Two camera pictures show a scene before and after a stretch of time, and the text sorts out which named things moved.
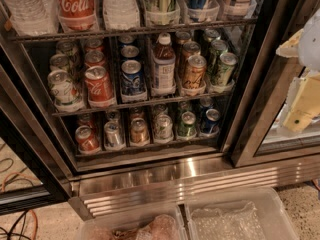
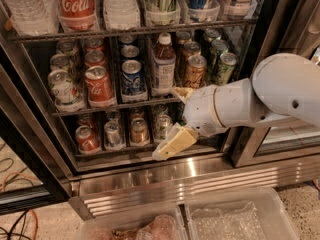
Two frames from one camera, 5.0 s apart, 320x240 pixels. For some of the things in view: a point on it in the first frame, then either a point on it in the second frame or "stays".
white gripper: x=310 y=45 to x=200 y=111
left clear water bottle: x=33 y=8 stays
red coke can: x=99 y=87 stays
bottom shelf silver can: x=113 y=136 stays
